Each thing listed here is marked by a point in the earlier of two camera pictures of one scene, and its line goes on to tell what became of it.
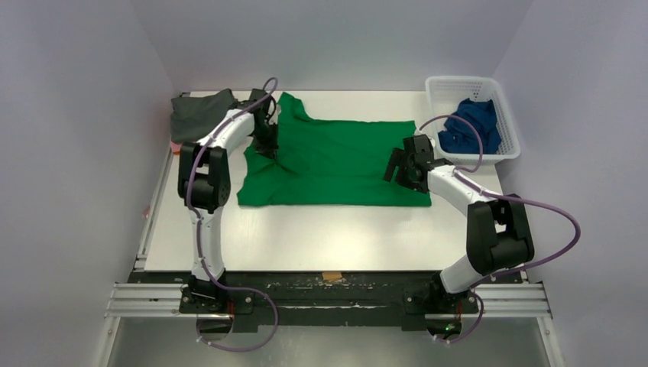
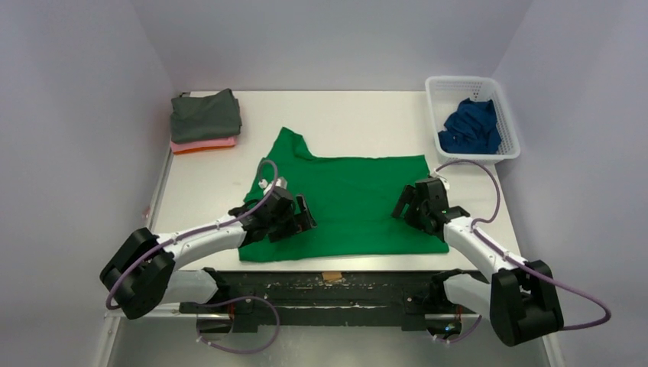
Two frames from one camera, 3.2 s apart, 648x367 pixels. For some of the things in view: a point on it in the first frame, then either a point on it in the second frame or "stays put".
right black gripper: (401, 165) → (413, 205)
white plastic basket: (470, 119) stays put
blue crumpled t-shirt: (459, 138) stays put
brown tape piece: (328, 277) stays put
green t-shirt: (328, 164) → (351, 200)
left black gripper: (269, 148) → (294, 225)
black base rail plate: (323, 299) stays put
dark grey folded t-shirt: (192, 115) stays put
